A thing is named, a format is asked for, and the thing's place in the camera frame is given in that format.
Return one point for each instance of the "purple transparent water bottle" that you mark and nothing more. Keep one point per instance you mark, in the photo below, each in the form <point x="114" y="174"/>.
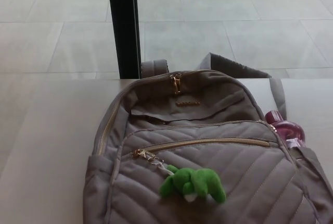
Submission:
<point x="288" y="130"/>

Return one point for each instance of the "black window frame post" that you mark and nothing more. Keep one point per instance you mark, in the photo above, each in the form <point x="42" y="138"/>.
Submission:
<point x="125" y="26"/>

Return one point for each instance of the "grey quilted backpack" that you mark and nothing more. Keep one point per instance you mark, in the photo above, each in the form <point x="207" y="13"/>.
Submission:
<point x="208" y="182"/>

